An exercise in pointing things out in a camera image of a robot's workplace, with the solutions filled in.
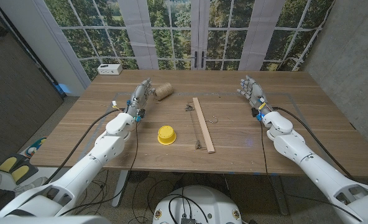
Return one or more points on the yellow plastic lid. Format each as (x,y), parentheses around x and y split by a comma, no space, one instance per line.
(167,135)

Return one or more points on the thin metal rod with clips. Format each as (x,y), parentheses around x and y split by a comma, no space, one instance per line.
(194,124)

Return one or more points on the colourful floor item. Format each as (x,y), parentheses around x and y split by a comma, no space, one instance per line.
(34,147)

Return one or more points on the jute twine spool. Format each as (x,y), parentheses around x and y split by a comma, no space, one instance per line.
(163,91)

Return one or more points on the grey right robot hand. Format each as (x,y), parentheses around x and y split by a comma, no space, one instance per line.
(255,93)

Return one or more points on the wooden stick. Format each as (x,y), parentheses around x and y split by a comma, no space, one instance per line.
(203,124)

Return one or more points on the printed window backdrop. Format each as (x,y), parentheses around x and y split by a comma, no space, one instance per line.
(171,37)

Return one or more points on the white power strip box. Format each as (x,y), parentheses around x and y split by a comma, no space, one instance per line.
(109,69)

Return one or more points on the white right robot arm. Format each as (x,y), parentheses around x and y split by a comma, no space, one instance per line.
(314,168)

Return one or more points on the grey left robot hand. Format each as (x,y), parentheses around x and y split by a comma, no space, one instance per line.
(139,98)

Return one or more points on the white table leg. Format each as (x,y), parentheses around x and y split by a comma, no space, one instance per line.
(120,186)

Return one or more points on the white robot chest rim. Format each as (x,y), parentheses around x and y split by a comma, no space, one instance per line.
(47,220)

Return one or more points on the white robot torso base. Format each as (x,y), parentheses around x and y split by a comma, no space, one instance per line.
(199,205)

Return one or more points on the grey sneaker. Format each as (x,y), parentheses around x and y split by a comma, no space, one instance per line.
(31,183)

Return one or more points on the blue floor object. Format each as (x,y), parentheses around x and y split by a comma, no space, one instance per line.
(63,88)

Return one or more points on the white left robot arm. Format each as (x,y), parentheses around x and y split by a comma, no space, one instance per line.
(103,152)

